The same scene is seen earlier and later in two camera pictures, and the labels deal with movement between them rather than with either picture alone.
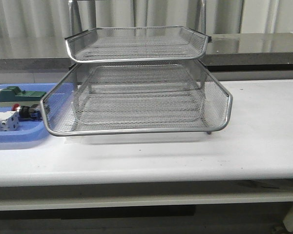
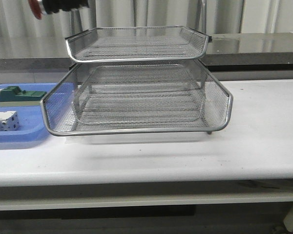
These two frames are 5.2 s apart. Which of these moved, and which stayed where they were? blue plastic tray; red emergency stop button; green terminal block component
Moved: red emergency stop button
Stayed: green terminal block component; blue plastic tray
